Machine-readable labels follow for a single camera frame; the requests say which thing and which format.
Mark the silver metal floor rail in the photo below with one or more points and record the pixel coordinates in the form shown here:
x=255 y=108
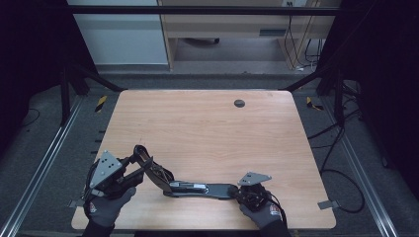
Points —
x=362 y=171
x=42 y=164

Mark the dark curtain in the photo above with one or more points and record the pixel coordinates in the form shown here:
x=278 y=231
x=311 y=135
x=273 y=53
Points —
x=385 y=82
x=33 y=65

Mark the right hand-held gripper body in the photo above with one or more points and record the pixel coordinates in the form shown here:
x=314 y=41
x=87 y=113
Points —
x=253 y=196

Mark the light wooden desk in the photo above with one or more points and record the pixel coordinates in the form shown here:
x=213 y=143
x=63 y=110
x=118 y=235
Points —
x=230 y=26

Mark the yellow black striped tape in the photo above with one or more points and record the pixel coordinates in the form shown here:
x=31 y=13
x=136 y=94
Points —
x=101 y=103

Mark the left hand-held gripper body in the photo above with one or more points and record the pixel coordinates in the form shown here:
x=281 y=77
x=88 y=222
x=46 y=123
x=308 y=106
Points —
x=107 y=168

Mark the person's left hand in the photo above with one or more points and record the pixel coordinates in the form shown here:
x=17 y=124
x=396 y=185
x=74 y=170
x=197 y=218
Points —
x=108 y=209

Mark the grey tape piece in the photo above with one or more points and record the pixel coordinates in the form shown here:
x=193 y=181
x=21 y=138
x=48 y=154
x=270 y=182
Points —
x=328 y=204
x=73 y=203

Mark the black stapler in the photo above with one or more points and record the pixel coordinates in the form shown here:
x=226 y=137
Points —
x=187 y=189

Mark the grey round table grommet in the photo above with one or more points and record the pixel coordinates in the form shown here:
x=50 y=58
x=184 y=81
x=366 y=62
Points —
x=239 y=103

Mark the black frame crossbar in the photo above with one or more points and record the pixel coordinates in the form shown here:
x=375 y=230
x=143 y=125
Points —
x=197 y=10

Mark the white cabinet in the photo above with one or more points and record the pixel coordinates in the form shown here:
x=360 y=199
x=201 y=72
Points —
x=122 y=39

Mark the black metal stand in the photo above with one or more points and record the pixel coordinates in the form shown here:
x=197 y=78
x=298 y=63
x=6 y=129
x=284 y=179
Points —
x=338 y=98
x=66 y=95

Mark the person's right hand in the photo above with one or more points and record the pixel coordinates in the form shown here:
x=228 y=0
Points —
x=262 y=217

